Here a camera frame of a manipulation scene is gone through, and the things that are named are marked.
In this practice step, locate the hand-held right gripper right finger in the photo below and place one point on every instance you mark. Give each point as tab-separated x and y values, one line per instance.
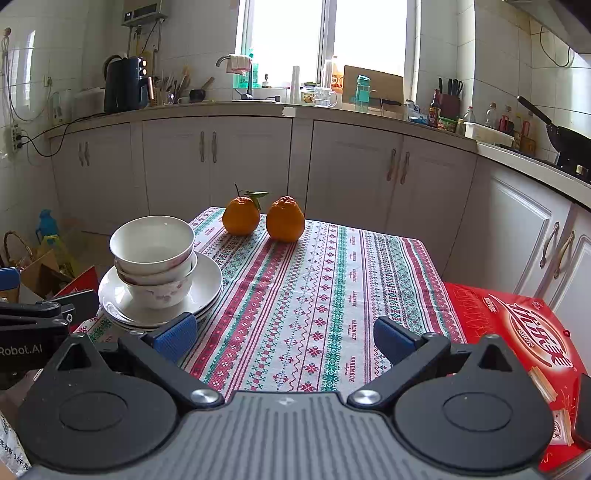
395	339

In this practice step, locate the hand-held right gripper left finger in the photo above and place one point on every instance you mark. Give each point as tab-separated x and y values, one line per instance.
178	333

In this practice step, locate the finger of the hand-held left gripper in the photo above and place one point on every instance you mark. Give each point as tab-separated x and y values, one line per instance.
9	280
81	304

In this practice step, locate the white pink-flowered bowl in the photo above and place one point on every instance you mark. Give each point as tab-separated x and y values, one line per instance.
152	244
157	293
187	267

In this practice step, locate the red cardboard box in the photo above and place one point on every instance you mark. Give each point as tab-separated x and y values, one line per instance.
76	287

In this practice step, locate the yellow green bag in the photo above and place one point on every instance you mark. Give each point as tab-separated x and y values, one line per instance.
55	249

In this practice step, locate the blue plastic bottle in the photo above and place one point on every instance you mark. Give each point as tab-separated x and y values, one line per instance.
46	224

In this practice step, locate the white printed sack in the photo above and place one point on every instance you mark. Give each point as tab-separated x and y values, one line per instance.
9	443

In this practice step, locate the patterned striped tablecloth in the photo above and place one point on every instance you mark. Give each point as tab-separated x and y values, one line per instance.
300	300

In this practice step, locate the red gift box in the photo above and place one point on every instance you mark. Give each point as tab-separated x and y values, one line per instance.
498	314

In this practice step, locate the orange with leaf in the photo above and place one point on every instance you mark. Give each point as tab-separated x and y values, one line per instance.
240	217

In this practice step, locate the white power strip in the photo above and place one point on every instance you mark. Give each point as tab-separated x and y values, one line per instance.
12	138

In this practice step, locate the bumpy orange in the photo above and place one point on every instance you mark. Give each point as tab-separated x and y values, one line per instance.
285	221

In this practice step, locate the black smartphone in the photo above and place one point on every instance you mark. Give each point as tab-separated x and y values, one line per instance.
582	415

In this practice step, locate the small green container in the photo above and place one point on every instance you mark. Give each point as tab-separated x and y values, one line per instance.
447	124

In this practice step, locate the white plastic tray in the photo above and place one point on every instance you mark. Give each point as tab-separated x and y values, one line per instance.
487	134

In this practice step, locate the utensil holder with utensils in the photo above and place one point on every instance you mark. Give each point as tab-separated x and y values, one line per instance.
171	94

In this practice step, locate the dark sauce bottle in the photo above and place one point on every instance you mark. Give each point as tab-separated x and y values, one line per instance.
434	113

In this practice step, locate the stone kitchen countertop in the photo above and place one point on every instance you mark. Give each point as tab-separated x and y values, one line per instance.
231	107

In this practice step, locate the clear plastic bottle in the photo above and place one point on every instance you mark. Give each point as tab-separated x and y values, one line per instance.
491	115
469	115

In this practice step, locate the black mortar with pestle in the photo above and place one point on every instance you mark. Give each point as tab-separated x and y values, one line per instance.
197	96

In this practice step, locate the dark red knife block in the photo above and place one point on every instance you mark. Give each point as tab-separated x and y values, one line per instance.
450	106

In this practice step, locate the red condiment bottle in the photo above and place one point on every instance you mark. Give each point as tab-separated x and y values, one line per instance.
505	122

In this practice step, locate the teal water bottle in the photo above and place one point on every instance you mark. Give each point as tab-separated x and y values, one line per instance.
363	92

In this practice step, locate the glass mug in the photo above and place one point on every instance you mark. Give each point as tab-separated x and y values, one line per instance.
325	98

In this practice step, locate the cardboard box on counter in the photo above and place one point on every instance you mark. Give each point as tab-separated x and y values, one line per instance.
388	85

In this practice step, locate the green dish soap bottle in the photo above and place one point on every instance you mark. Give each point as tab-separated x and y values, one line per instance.
242	81

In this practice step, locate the black wok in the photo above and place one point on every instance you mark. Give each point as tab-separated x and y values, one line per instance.
568	143

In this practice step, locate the hanging wooden cutting board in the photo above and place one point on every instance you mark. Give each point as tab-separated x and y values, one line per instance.
147	48

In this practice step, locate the clear cooking oil jug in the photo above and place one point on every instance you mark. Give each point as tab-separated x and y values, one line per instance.
336	76

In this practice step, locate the pink white dishcloth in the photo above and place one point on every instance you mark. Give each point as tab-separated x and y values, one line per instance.
239	63

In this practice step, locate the metal kitchen faucet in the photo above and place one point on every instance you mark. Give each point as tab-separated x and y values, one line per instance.
221	59

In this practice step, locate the kitchen window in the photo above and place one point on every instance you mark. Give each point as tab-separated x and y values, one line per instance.
286	37

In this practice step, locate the range hood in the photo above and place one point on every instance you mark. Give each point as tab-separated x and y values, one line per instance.
563	18

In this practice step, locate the wall water heater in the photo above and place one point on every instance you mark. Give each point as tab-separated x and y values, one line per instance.
143	11

